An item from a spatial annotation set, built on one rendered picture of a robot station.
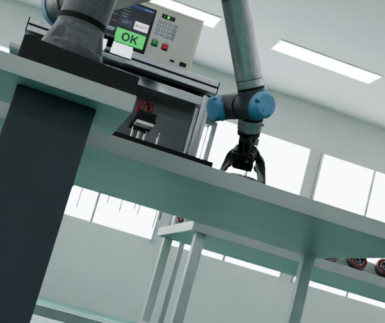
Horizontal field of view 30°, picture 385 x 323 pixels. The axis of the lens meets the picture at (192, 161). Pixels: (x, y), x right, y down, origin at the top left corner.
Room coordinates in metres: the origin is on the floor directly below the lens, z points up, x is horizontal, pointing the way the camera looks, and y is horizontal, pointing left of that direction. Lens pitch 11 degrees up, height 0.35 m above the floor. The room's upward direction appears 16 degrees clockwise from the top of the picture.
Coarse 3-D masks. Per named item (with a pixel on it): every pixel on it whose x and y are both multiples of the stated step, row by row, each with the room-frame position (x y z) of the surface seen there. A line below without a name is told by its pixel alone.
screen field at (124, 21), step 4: (120, 20) 2.35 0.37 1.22; (124, 20) 2.36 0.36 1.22; (128, 20) 2.36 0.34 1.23; (132, 20) 2.36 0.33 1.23; (124, 24) 2.36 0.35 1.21; (128, 24) 2.36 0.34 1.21; (132, 24) 2.36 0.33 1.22; (136, 24) 2.36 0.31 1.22; (140, 24) 2.37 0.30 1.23; (144, 24) 2.37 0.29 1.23; (136, 28) 2.36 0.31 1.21; (140, 28) 2.37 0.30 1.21; (144, 28) 2.37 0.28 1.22; (148, 28) 2.37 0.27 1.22; (144, 32) 2.37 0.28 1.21
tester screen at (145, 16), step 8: (128, 8) 2.36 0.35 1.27; (136, 8) 2.36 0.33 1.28; (144, 8) 2.37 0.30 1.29; (112, 16) 2.35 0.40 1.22; (120, 16) 2.35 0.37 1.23; (128, 16) 2.36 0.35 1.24; (136, 16) 2.36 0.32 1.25; (144, 16) 2.37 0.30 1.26; (152, 16) 2.37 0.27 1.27; (112, 24) 2.35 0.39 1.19; (120, 24) 2.35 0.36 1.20; (112, 32) 2.35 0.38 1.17; (136, 32) 2.37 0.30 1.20; (136, 48) 2.37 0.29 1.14
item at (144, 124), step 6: (138, 114) 2.30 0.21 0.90; (144, 114) 2.30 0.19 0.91; (150, 114) 2.30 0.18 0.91; (132, 120) 2.36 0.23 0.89; (138, 120) 2.28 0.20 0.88; (144, 120) 2.30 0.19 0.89; (150, 120) 2.30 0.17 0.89; (132, 126) 2.39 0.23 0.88; (138, 126) 2.38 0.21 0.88; (144, 126) 2.31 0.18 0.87; (150, 126) 2.29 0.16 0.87; (132, 132) 2.39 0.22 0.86; (138, 132) 2.40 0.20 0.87; (144, 132) 2.40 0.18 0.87; (144, 138) 2.40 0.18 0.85
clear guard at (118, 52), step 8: (104, 40) 2.11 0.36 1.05; (104, 48) 2.08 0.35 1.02; (112, 48) 2.09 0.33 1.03; (120, 48) 2.11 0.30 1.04; (128, 48) 2.12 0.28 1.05; (104, 56) 2.30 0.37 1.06; (112, 56) 2.27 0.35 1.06; (120, 56) 2.08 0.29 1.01; (128, 56) 2.09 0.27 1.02; (112, 64) 2.36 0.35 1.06; (120, 64) 2.33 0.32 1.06
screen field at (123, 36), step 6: (120, 30) 2.35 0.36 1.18; (126, 30) 2.36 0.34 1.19; (120, 36) 2.36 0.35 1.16; (126, 36) 2.36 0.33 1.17; (132, 36) 2.36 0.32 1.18; (138, 36) 2.37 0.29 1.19; (120, 42) 2.36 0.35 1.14; (126, 42) 2.36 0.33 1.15; (132, 42) 2.36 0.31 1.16; (138, 42) 2.37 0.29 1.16; (144, 42) 2.37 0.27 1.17; (138, 48) 2.37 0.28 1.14
